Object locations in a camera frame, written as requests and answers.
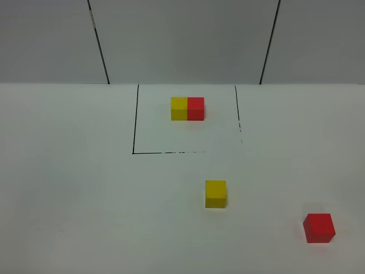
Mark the yellow template block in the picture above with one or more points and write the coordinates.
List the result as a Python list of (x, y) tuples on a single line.
[(179, 108)]

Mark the red template block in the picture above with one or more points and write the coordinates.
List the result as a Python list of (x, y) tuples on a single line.
[(196, 108)]

